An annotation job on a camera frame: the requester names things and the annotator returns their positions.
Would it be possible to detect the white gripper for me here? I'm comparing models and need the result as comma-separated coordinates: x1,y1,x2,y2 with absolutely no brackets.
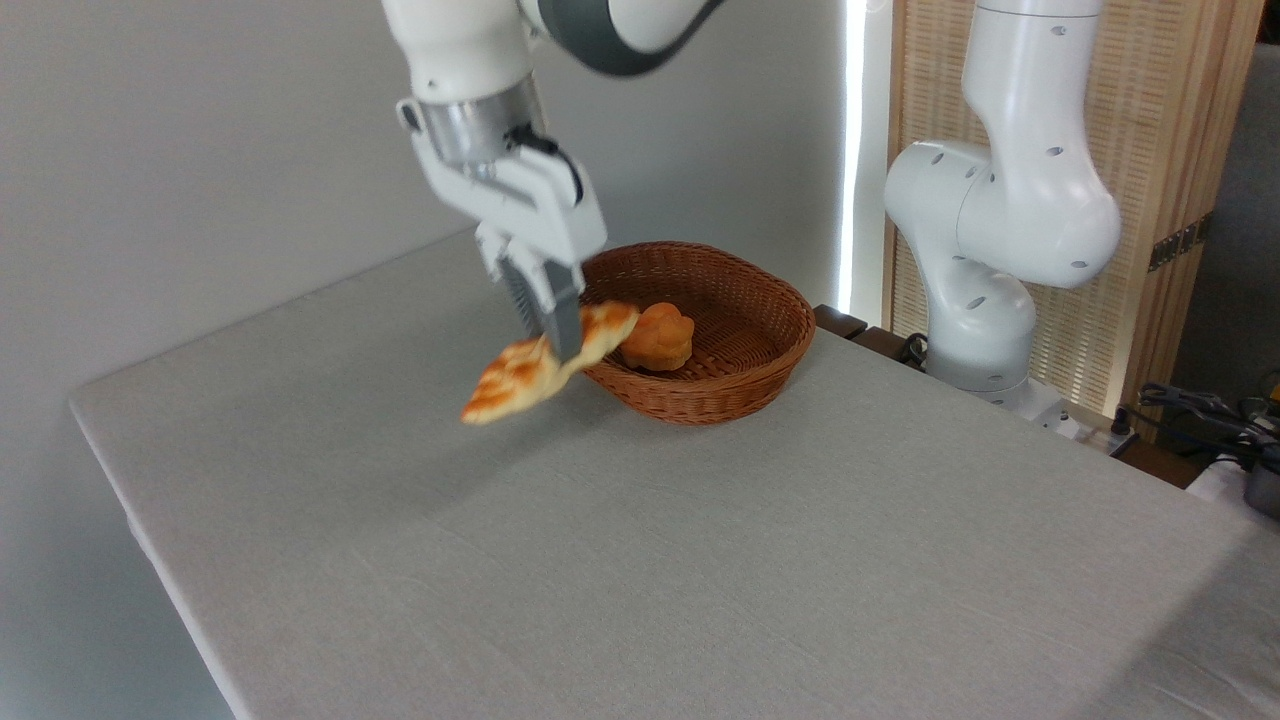
397,98,608,362

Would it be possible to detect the braided golden bread loaf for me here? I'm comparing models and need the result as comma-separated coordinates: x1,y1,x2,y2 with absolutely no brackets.
461,301,641,427

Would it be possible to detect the brown wicker basket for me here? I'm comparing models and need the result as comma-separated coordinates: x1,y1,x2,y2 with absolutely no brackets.
580,241,817,427

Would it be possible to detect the flower-shaped orange bun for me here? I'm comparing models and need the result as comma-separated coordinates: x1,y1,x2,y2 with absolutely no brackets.
620,302,695,373

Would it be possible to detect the grey tablecloth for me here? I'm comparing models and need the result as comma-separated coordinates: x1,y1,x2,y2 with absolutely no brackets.
68,230,1280,720

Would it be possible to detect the dark brown wooden bench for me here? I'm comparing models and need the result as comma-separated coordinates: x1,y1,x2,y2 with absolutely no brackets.
813,304,931,373

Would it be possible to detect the dark metal screen hinge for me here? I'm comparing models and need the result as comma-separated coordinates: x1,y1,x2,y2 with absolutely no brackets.
1148,213,1213,273

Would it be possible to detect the wooden slatted folding screen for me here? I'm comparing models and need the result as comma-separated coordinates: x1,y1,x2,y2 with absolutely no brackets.
885,0,1266,441

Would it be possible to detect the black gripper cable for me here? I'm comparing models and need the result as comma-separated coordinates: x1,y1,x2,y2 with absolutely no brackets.
505,125,584,206

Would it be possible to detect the black cable bundle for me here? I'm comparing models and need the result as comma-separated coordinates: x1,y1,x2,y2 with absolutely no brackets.
1138,383,1280,471

